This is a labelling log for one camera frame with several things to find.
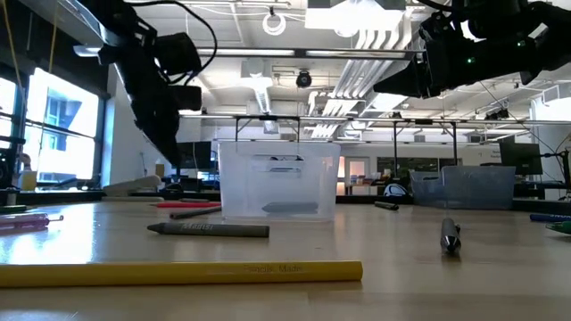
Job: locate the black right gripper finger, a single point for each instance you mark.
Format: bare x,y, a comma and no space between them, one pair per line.
419,89
412,76

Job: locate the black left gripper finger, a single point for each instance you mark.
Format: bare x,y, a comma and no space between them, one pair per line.
156,129
171,129

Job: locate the bright red pencil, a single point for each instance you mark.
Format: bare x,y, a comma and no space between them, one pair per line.
183,205

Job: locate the dark brown pencil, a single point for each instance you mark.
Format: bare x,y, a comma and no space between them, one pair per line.
196,213

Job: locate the dark grey printed crayon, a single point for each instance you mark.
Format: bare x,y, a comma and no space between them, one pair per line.
209,229

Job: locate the clear narrow plastic bin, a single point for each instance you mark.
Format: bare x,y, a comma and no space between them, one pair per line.
278,178

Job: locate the black pen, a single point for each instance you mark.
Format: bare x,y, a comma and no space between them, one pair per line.
386,205
290,207

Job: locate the yellow pencil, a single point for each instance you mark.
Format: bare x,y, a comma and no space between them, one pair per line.
178,273

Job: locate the pink mechanical pencil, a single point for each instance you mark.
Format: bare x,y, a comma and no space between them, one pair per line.
24,220

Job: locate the bluish purple crayon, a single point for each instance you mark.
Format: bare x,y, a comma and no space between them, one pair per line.
551,218

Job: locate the green pen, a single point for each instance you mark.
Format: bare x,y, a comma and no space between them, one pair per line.
560,227

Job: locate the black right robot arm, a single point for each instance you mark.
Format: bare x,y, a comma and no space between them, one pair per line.
548,27

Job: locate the black computer monitor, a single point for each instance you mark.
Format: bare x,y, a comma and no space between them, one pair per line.
521,158
196,155

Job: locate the grey stapler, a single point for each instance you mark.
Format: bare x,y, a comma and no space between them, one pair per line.
131,185

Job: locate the smoky grey plastic bin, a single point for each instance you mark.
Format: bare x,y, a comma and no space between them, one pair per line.
468,187

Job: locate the long ceiling light bar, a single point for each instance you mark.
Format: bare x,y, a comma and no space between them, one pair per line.
267,52

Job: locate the yellow cup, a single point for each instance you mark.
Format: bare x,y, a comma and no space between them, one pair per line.
29,182

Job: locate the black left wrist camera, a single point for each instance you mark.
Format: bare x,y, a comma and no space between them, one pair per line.
178,53

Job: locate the black dome ceiling camera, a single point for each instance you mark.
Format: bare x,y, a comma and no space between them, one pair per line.
303,79

